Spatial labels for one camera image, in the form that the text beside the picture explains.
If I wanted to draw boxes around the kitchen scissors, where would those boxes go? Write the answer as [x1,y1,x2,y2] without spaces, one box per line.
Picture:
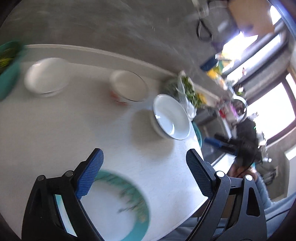
[192,0,214,42]

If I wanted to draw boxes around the metal faucet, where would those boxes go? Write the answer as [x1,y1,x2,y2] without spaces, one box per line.
[232,96,248,123]

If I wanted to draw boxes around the white bowl black rim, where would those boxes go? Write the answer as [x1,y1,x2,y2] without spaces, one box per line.
[109,70,148,106]

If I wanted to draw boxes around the large teal floral plate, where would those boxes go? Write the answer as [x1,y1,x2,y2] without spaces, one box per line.
[54,170,151,241]

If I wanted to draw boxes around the plastic bag of greens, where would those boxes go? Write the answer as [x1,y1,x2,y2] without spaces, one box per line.
[163,72,204,118]

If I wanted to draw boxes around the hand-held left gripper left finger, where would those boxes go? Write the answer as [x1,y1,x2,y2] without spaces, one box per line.
[22,148,104,241]

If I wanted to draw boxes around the person's right forearm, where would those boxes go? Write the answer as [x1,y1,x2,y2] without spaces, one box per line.
[253,173,274,209]

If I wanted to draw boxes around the teal bowl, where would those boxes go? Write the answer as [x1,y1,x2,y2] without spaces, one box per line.
[192,122,203,149]

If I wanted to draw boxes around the large white deep bowl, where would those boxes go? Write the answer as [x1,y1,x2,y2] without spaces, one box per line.
[151,94,191,140]

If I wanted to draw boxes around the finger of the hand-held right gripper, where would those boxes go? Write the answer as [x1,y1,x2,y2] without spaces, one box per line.
[205,137,237,154]
[214,133,237,145]

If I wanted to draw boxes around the person's right hand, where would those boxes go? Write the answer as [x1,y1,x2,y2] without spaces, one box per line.
[228,160,255,179]

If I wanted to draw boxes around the yellow food container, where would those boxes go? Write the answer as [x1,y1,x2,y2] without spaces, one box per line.
[207,59,229,90]

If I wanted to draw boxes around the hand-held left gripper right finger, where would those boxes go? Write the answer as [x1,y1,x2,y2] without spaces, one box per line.
[185,149,266,241]

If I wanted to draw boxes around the white utensil cup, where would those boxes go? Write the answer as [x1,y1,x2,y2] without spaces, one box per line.
[228,103,240,121]

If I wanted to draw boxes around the small white bowl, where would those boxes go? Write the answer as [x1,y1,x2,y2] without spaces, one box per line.
[24,57,70,96]

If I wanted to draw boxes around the dark blue cup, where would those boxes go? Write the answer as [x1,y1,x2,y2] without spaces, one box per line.
[200,57,219,71]

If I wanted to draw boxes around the green plastic basin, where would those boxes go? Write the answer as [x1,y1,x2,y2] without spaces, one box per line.
[0,41,26,100]

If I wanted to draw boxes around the leafy greens in basin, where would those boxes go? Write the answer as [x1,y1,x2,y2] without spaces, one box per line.
[0,47,18,70]

